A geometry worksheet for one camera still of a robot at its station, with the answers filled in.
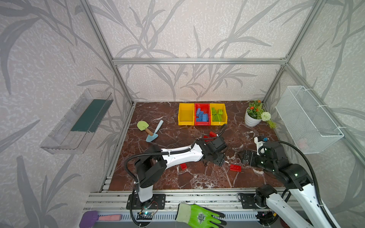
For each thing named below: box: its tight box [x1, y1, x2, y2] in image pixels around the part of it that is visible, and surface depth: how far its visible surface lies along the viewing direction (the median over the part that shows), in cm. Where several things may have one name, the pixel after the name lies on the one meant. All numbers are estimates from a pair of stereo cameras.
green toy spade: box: [136, 120, 154, 136], surface depth 107 cm
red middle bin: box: [194, 103, 212, 126], surface depth 107 cm
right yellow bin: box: [209, 103, 228, 126], surface depth 110 cm
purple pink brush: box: [79, 210, 123, 228], surface depth 70 cm
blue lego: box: [195, 107, 209, 123], surface depth 107 cm
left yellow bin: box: [177, 103, 195, 126], surface depth 111 cm
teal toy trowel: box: [145, 119, 164, 143], surface depth 101 cm
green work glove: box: [175, 203, 227, 228], surface depth 70 cm
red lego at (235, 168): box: [229, 164, 242, 172], surface depth 86 cm
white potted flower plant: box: [244, 100, 277, 129], surface depth 98 cm
